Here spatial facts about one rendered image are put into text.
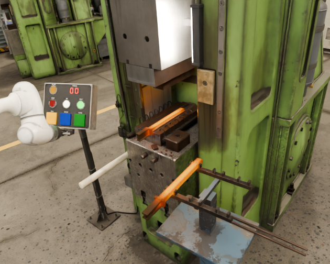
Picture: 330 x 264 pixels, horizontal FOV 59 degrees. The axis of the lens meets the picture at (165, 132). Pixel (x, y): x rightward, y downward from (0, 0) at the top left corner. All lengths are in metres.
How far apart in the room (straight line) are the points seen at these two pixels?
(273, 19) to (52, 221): 2.22
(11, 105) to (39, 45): 4.89
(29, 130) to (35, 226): 1.50
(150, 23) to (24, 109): 0.67
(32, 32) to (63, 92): 4.31
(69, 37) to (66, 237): 4.41
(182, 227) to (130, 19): 1.02
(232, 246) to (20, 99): 1.12
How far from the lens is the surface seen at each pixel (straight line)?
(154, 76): 1.45
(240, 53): 1.32
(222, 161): 1.62
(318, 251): 2.42
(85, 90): 1.85
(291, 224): 2.53
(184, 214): 1.52
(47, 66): 6.29
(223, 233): 1.45
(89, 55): 6.41
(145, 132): 1.60
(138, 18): 1.43
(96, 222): 2.55
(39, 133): 1.37
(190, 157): 1.65
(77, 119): 1.86
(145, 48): 1.44
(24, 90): 1.42
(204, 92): 1.45
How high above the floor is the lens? 1.81
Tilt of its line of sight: 30 degrees down
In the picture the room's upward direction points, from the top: 5 degrees counter-clockwise
